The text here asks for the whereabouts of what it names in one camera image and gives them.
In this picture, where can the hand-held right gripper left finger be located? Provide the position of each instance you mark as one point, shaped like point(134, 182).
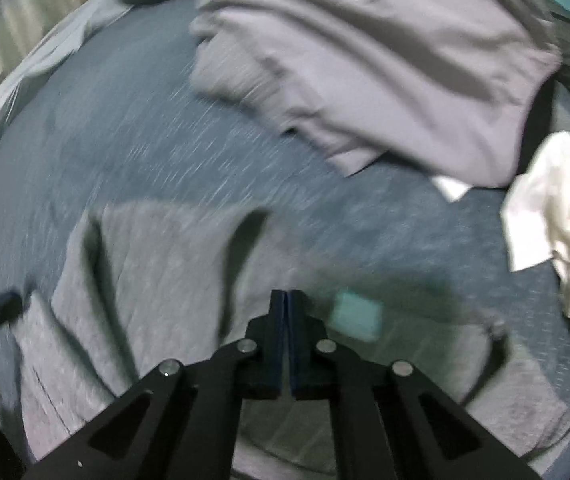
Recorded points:
point(277, 345)

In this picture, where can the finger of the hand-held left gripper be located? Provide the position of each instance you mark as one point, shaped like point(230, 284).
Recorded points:
point(5, 307)

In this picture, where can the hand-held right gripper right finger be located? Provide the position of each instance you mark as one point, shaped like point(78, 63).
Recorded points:
point(295, 345)

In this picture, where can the grey knit sweater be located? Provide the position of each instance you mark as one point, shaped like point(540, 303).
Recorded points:
point(165, 270)

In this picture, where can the blue patterned bed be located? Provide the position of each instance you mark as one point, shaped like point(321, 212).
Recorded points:
point(140, 135)

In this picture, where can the light grey duvet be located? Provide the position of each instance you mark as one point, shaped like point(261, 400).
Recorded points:
point(30, 70)

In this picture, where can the striped beige curtain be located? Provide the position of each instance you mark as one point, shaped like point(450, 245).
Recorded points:
point(0, 35)

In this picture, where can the lilac grey shirt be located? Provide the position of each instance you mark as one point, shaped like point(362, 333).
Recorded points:
point(390, 60)

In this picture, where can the white shirt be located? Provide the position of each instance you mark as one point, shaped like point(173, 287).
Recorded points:
point(565, 210)

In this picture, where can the black garment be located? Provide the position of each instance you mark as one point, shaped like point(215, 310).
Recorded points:
point(537, 130)

